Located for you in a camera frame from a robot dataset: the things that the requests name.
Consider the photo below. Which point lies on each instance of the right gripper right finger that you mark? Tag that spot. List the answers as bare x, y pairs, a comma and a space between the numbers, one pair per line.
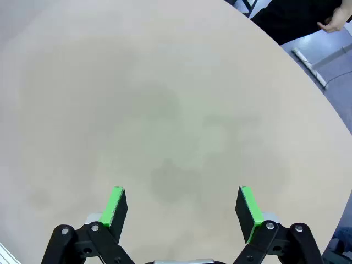
251, 209

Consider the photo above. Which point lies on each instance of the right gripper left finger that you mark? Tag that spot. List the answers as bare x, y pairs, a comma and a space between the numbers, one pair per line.
111, 206

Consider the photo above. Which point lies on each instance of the person's left hand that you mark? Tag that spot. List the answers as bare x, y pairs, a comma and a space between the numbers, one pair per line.
336, 20

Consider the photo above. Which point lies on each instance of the person in black t-shirt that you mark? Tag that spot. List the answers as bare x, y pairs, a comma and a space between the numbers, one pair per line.
288, 19

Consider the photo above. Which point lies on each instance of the white metal table foot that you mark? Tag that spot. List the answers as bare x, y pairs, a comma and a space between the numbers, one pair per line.
308, 66

